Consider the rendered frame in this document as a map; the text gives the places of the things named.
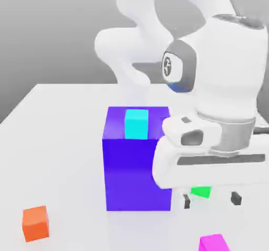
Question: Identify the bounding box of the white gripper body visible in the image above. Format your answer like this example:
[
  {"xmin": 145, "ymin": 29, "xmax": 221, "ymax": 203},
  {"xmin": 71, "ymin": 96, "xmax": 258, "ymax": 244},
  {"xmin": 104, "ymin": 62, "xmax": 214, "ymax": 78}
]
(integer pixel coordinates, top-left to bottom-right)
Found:
[{"xmin": 152, "ymin": 133, "xmax": 269, "ymax": 190}]

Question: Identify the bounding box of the small green cube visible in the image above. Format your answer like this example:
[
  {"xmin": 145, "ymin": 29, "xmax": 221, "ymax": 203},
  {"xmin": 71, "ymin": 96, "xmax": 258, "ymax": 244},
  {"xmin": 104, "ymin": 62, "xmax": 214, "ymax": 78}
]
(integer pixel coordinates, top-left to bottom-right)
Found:
[{"xmin": 190, "ymin": 186, "xmax": 212, "ymax": 199}]

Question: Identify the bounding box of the small magenta cube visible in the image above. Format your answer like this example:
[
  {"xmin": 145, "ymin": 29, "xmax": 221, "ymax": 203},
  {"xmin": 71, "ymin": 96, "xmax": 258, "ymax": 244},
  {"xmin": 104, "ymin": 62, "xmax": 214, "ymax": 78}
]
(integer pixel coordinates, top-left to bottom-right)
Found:
[{"xmin": 198, "ymin": 233, "xmax": 232, "ymax": 251}]

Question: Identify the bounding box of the small orange cube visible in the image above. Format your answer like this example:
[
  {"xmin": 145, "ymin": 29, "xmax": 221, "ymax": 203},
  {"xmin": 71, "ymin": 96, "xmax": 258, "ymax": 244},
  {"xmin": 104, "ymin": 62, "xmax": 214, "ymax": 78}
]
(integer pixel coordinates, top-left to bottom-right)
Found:
[{"xmin": 22, "ymin": 205, "xmax": 50, "ymax": 243}]

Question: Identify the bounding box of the small cyan cube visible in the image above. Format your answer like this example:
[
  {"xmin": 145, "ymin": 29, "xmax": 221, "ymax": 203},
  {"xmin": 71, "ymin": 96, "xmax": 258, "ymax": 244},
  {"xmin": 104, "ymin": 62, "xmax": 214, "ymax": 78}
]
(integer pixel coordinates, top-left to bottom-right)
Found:
[{"xmin": 124, "ymin": 109, "xmax": 149, "ymax": 140}]

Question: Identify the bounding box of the large blue box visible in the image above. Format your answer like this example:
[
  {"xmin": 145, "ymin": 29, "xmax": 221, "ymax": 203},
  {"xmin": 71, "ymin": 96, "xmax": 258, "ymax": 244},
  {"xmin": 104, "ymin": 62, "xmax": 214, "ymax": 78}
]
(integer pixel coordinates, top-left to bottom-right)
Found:
[{"xmin": 102, "ymin": 106, "xmax": 173, "ymax": 212}]

